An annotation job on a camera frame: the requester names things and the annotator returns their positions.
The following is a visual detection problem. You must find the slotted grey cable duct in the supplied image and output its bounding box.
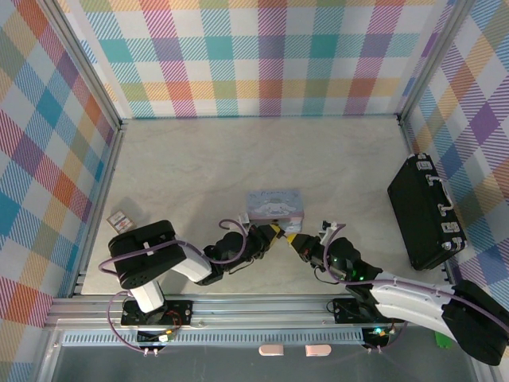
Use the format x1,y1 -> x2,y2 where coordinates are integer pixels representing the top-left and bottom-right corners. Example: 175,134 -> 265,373
59,332 -> 367,346

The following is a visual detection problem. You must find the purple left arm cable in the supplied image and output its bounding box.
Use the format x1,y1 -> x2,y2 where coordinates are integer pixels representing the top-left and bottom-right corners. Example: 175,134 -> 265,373
97,218 -> 255,279

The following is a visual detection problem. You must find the small brown picture card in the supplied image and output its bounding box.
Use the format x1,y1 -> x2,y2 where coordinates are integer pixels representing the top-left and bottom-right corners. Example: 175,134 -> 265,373
107,212 -> 137,233

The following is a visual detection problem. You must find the black briefcase with metal clasps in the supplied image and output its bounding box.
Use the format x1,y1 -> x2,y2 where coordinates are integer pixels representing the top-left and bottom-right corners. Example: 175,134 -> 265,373
387,153 -> 468,271

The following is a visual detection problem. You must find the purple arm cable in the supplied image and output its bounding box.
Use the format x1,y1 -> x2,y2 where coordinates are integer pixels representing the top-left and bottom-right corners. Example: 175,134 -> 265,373
322,223 -> 509,333
97,218 -> 255,279

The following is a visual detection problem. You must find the small electronics board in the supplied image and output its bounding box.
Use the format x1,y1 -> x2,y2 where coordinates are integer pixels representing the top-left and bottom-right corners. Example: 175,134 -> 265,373
137,328 -> 177,345
363,325 -> 398,344

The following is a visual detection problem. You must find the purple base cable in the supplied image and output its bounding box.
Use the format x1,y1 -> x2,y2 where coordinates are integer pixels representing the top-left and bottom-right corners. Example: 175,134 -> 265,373
365,318 -> 410,355
107,290 -> 158,356

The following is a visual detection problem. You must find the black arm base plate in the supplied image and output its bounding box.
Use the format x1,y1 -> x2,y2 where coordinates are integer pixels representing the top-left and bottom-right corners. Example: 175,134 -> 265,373
332,297 -> 406,324
121,298 -> 195,327

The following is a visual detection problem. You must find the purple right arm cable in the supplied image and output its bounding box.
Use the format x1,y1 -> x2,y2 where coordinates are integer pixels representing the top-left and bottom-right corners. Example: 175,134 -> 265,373
322,223 -> 509,333

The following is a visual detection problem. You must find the blue cartoon tin box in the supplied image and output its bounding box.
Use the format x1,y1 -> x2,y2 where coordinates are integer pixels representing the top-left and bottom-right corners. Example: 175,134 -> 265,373
245,188 -> 306,234

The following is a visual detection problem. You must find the long aluminium frame rail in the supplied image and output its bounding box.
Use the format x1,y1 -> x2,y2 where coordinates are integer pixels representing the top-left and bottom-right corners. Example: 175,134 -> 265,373
43,294 -> 484,331

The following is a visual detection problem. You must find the aluminium frame post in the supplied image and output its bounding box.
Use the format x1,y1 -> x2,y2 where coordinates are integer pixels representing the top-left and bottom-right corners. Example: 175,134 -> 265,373
395,0 -> 478,124
39,0 -> 128,132

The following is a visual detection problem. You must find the aluminium floor edge rail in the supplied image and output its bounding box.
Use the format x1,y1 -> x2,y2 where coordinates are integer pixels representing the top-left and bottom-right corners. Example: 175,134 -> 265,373
69,119 -> 130,299

